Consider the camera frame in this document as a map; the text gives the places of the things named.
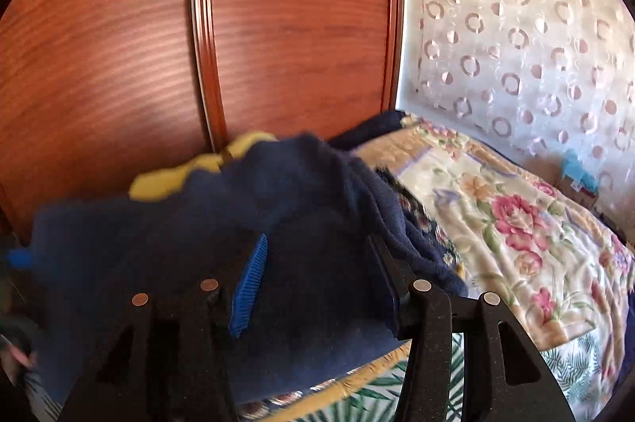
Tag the circle-patterned sheer curtain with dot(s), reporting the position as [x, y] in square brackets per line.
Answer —
[521, 55]

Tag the leaf print bedsheet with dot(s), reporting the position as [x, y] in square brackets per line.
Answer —
[575, 367]

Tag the dark circle-print cloth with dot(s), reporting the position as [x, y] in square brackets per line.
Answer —
[431, 236]

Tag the floral blanket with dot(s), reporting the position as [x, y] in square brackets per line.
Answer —
[521, 243]

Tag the wooden louvered wardrobe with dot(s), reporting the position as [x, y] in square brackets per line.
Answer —
[273, 30]

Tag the yellow plush toy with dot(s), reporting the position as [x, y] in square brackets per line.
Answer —
[158, 186]

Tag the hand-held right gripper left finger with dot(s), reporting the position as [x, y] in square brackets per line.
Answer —
[248, 293]

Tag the blue packet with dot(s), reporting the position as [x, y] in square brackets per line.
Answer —
[578, 169]

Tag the navy printed t-shirt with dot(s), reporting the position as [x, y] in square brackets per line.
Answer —
[297, 203]

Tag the folded navy cloth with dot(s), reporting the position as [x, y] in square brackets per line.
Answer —
[377, 126]

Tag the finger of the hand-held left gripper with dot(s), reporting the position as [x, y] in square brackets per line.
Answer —
[20, 259]

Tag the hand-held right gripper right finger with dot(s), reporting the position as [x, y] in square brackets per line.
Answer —
[392, 283]

